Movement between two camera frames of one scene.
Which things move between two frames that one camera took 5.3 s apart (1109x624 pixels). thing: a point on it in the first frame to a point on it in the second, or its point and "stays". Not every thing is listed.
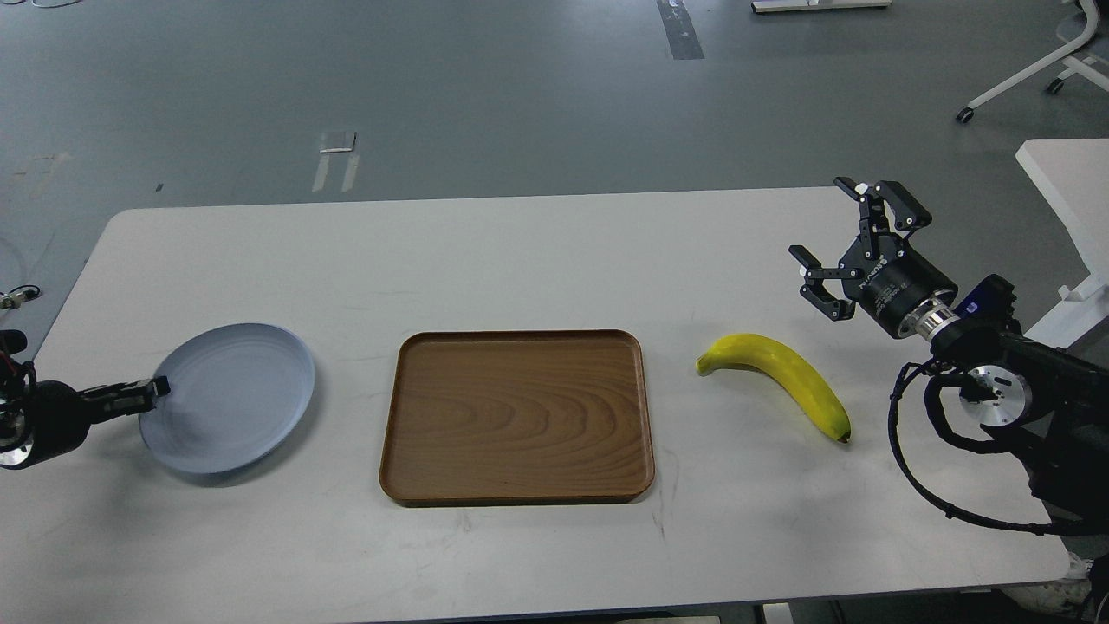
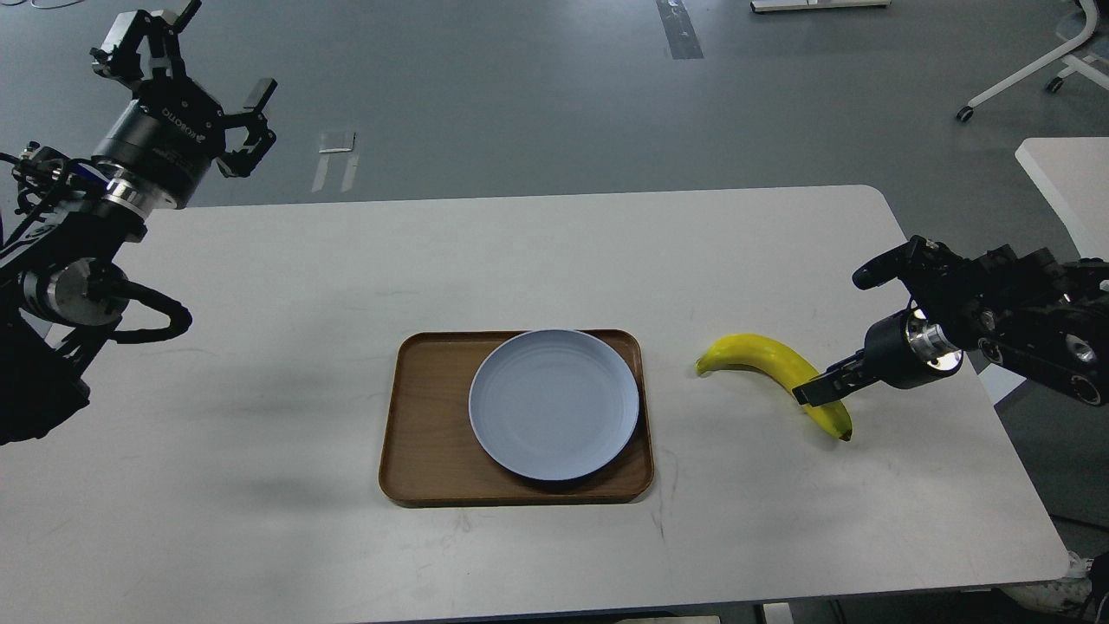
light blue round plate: x=234 y=393 to x=554 y=404
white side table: x=1074 y=174 stays
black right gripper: x=892 y=277 to x=902 y=350
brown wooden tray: x=517 y=418 stays
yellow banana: x=761 y=354 stays
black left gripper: x=60 y=415 to x=163 y=144
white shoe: x=1066 y=596 stays
